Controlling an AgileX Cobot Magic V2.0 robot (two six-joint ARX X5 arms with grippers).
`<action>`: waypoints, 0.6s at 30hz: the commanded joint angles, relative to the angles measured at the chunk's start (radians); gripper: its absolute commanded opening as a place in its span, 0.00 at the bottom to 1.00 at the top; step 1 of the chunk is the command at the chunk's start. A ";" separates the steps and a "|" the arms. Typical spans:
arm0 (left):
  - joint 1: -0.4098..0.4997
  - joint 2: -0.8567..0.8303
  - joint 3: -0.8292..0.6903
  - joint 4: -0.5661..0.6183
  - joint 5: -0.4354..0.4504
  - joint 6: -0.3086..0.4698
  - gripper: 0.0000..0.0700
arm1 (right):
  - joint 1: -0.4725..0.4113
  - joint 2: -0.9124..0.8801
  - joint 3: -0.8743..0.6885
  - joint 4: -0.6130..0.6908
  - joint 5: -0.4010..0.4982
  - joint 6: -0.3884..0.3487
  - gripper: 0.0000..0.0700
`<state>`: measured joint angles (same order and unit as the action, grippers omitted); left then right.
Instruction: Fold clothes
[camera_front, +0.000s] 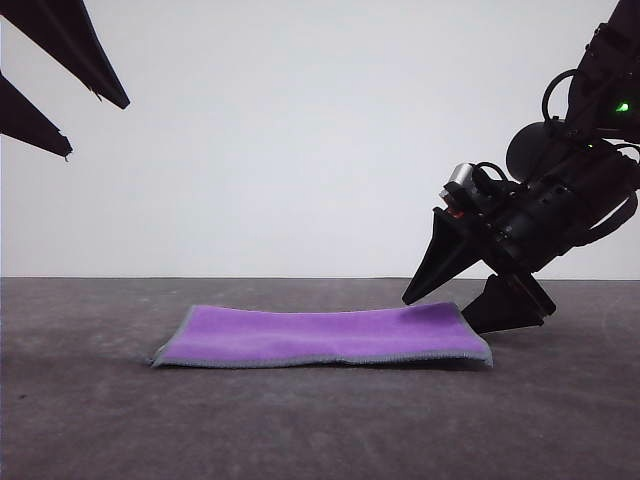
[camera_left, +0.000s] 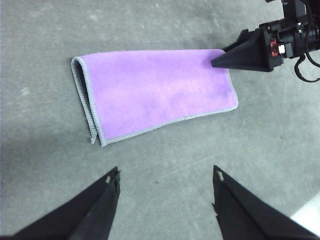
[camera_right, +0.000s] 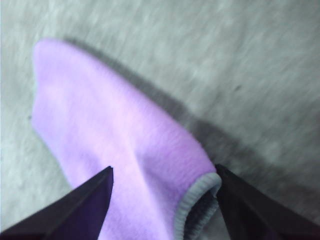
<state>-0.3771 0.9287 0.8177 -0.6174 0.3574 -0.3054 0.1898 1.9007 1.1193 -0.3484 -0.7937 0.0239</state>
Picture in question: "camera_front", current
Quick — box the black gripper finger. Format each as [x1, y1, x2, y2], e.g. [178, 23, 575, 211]
[0, 0, 132, 111]
[401, 209, 489, 306]
[0, 72, 75, 162]
[462, 274, 545, 336]

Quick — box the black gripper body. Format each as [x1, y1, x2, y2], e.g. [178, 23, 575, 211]
[432, 181, 584, 327]

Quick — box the purple towel with grey hem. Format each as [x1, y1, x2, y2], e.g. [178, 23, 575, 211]
[149, 301, 494, 370]

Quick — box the grey table cloth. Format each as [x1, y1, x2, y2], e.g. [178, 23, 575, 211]
[0, 276, 640, 480]

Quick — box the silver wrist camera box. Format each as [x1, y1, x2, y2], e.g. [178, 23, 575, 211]
[439, 161, 507, 222]

